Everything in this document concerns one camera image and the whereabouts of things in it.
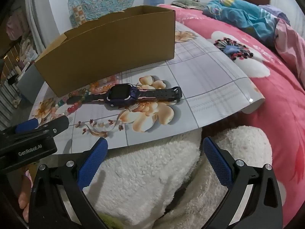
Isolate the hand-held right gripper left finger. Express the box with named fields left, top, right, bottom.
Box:
left=29, top=137, right=109, bottom=229

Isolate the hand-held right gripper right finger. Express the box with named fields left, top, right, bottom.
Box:
left=202, top=136, right=283, bottom=229

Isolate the floral vinyl table cover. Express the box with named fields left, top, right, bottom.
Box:
left=29, top=20, right=266, bottom=155

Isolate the person's left hand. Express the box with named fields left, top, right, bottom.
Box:
left=18, top=186, right=31, bottom=209

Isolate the pink blanket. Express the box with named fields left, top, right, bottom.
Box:
left=262, top=5, right=305, bottom=86

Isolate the white green fluffy blanket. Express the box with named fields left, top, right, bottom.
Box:
left=88, top=124, right=273, bottom=229

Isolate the purple black smartwatch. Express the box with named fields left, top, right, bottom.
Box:
left=66, top=83, right=183, bottom=108

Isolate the brown cardboard box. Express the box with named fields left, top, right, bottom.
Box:
left=35, top=5, right=176, bottom=98

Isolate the hanging pink garment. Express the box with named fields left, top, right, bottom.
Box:
left=6, top=12, right=23, bottom=41

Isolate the grey box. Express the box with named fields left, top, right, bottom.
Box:
left=17, top=63, right=46, bottom=104

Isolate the pink floral bedsheet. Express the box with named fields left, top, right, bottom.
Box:
left=156, top=3, right=305, bottom=229

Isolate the orange bead bracelet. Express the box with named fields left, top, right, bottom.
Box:
left=89, top=76, right=122, bottom=93

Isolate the blue patterned blanket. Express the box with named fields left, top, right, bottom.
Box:
left=202, top=0, right=279, bottom=47

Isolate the green cloth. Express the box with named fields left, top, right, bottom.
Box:
left=170, top=0, right=210, bottom=10

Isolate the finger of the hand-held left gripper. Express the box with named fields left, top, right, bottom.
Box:
left=14, top=116, right=70, bottom=141
left=5, top=119, right=40, bottom=135

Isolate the multicolour bead bracelet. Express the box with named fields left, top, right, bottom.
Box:
left=54, top=88, right=90, bottom=118

